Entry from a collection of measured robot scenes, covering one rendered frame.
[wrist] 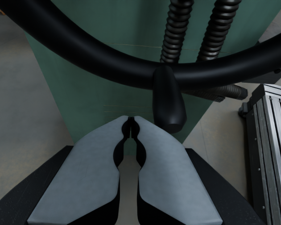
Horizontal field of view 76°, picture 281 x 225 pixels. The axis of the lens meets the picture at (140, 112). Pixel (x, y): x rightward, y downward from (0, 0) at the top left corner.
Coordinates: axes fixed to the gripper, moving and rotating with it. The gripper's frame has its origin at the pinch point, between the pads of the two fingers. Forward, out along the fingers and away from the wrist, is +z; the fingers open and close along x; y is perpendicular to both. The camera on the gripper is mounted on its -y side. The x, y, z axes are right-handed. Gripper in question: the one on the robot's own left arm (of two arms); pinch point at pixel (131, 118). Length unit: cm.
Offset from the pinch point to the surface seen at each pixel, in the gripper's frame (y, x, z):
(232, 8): -7.7, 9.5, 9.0
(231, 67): -2.9, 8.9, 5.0
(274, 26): -6.6, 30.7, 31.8
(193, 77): -1.7, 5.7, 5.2
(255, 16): -7.8, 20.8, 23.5
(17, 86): 29, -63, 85
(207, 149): 50, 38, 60
